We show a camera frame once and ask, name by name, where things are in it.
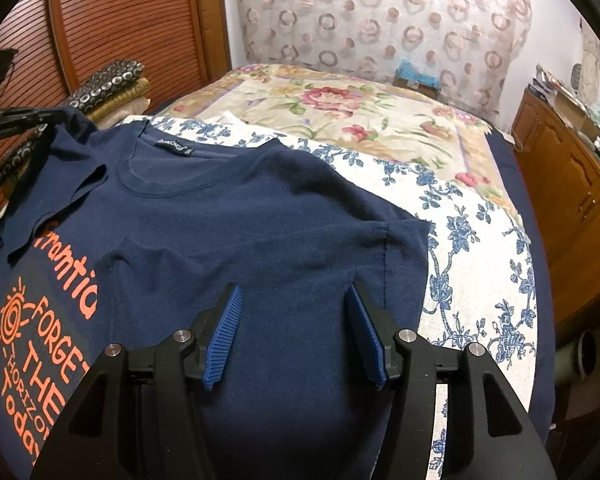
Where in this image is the dark circle-patterned folded cloth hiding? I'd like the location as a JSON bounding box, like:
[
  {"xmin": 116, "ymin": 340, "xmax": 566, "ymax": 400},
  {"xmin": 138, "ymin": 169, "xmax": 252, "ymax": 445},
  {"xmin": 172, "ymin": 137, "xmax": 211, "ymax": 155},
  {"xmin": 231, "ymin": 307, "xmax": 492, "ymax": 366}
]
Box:
[{"xmin": 0, "ymin": 60, "xmax": 145, "ymax": 186}]

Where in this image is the blue floral white blanket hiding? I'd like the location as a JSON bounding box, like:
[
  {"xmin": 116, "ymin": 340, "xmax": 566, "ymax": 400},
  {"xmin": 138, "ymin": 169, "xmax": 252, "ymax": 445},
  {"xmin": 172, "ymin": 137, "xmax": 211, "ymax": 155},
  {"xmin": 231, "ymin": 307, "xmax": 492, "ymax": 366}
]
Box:
[{"xmin": 122, "ymin": 114, "xmax": 539, "ymax": 478}]

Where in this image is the beige tied window curtain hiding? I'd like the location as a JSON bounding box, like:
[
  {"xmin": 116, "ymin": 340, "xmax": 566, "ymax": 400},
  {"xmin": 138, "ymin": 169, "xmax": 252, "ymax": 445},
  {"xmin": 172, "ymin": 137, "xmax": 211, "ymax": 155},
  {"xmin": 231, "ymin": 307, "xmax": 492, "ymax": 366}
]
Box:
[{"xmin": 579, "ymin": 18, "xmax": 600, "ymax": 104}]

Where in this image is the floral pink bed quilt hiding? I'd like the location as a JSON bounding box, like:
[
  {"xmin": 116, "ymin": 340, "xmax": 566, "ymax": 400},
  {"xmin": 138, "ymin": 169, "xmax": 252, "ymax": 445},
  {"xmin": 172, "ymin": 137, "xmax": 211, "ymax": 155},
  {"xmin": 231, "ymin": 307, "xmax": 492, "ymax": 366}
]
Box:
[{"xmin": 163, "ymin": 64, "xmax": 509, "ymax": 205}]

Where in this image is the yellow folded cloth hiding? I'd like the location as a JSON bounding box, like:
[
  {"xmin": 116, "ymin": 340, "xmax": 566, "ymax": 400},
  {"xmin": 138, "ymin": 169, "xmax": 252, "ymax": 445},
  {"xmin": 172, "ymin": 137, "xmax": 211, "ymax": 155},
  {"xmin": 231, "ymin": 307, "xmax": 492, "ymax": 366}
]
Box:
[{"xmin": 86, "ymin": 77, "xmax": 150, "ymax": 128}]

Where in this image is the navy blue printed t-shirt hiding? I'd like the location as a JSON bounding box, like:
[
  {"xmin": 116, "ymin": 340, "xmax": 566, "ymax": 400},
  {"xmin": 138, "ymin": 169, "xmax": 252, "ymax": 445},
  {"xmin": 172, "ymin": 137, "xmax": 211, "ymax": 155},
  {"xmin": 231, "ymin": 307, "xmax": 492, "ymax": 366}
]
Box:
[{"xmin": 0, "ymin": 119, "xmax": 429, "ymax": 479}]

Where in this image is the small white desk fan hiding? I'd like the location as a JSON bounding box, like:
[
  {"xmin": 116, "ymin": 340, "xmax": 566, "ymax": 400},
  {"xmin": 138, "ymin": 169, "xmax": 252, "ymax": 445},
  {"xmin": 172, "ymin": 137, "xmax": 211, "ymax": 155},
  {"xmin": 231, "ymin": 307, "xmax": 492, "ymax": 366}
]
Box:
[{"xmin": 570, "ymin": 63, "xmax": 582, "ymax": 91}]

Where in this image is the navy blue bed sheet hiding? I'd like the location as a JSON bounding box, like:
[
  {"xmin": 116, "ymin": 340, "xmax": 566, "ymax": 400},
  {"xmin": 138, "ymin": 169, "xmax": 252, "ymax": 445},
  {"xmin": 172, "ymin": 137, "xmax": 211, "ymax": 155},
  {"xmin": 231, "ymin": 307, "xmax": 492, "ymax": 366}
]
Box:
[{"xmin": 486, "ymin": 128, "xmax": 556, "ymax": 443}]

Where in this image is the wooden sideboard cabinet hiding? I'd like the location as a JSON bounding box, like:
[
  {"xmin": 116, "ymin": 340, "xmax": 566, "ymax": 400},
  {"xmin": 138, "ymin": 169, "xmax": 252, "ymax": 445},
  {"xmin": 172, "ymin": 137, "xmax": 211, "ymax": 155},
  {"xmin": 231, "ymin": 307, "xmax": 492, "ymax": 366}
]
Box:
[{"xmin": 512, "ymin": 90, "xmax": 600, "ymax": 324}]

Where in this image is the cardboard box on sideboard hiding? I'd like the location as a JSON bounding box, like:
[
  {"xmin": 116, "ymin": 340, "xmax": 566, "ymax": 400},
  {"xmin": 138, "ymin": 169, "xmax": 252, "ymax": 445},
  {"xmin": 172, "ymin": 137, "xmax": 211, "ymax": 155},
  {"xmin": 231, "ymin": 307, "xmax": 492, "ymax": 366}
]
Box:
[{"xmin": 554, "ymin": 91, "xmax": 591, "ymax": 130}]

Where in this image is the circle-patterned sheer curtain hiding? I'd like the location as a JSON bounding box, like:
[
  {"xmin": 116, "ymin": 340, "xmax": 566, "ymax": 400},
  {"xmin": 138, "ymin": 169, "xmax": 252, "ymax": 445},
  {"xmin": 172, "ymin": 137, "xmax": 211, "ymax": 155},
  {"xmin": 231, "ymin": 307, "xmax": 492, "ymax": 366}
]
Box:
[{"xmin": 237, "ymin": 0, "xmax": 532, "ymax": 122}]

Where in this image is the cardboard box with blue bag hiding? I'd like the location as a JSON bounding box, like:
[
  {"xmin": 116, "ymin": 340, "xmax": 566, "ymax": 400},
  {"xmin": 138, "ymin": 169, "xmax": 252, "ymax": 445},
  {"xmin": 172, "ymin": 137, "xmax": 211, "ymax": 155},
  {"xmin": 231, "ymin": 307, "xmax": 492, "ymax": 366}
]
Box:
[{"xmin": 393, "ymin": 60, "xmax": 440, "ymax": 100}]

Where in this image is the brown louvered wardrobe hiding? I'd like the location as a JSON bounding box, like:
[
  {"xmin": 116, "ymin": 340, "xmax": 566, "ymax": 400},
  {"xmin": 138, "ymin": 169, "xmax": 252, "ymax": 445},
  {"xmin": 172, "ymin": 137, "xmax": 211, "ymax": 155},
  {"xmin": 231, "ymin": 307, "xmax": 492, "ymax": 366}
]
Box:
[{"xmin": 0, "ymin": 0, "xmax": 232, "ymax": 241}]

